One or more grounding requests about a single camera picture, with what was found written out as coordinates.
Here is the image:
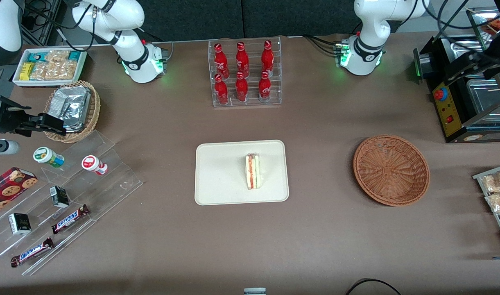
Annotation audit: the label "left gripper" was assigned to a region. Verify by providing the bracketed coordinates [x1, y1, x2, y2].
[444, 30, 500, 85]

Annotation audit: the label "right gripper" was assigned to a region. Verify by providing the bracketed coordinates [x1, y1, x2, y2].
[0, 88, 67, 137]

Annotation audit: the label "triangular sandwich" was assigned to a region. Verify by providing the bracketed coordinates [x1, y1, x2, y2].
[245, 152, 262, 191]

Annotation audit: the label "white rectangular snack tray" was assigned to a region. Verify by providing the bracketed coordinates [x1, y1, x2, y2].
[12, 47, 88, 88]

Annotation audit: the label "light tan wicker basket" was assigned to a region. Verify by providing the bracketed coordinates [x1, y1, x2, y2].
[43, 80, 101, 143]

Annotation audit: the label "brown round wicker basket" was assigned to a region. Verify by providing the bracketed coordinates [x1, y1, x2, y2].
[353, 134, 431, 207]

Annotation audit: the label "grey tray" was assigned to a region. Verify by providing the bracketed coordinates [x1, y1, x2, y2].
[473, 163, 500, 251]

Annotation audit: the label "cream rectangular tray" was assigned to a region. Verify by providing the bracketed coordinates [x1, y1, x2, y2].
[194, 140, 290, 206]

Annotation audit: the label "green lid white cup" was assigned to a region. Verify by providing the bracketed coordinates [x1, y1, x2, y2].
[33, 146, 65, 169]

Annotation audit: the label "silver foil packet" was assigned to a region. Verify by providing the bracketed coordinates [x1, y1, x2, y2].
[49, 86, 91, 133]

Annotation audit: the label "black machine with yellow panel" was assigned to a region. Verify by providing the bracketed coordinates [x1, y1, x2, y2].
[412, 8, 500, 144]

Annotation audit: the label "clear nut snack packet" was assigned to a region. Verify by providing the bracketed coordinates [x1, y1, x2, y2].
[49, 60, 78, 81]
[44, 50, 70, 63]
[30, 61, 54, 81]

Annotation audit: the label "yellow snack packet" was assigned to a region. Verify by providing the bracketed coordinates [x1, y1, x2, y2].
[19, 62, 36, 82]

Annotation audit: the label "red lid white cup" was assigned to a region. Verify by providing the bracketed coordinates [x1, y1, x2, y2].
[81, 154, 109, 176]

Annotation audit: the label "red plaid cookie box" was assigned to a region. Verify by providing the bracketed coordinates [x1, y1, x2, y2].
[0, 166, 38, 218]

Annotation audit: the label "small black carton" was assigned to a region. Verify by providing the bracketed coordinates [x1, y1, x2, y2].
[8, 212, 32, 236]
[50, 185, 70, 209]

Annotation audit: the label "clear acrylic stepped display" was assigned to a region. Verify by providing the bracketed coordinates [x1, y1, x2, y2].
[0, 130, 144, 276]

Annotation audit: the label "brown snickers bar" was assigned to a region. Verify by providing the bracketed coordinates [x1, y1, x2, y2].
[10, 237, 55, 268]
[51, 204, 90, 235]

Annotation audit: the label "red cola bottle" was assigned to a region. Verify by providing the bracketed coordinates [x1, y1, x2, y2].
[214, 74, 229, 105]
[235, 41, 250, 78]
[235, 72, 249, 103]
[261, 40, 275, 77]
[258, 70, 272, 103]
[214, 43, 230, 79]

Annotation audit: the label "clear acrylic bottle rack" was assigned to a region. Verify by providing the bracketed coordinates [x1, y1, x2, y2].
[208, 36, 283, 108]

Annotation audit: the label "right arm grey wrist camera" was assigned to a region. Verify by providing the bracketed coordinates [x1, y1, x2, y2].
[0, 139, 20, 156]

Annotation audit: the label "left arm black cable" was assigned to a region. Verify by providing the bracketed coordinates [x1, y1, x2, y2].
[423, 0, 500, 54]

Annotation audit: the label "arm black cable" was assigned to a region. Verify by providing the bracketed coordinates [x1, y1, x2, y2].
[24, 0, 113, 52]
[423, 0, 500, 54]

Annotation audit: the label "black metal frame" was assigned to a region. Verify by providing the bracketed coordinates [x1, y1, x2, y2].
[22, 0, 64, 46]

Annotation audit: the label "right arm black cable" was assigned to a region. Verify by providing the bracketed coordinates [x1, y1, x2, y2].
[24, 0, 113, 52]

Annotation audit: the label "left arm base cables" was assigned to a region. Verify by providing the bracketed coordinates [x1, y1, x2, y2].
[302, 34, 345, 57]

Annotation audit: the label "black floor cable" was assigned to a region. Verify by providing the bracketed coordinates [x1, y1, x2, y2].
[345, 278, 402, 295]

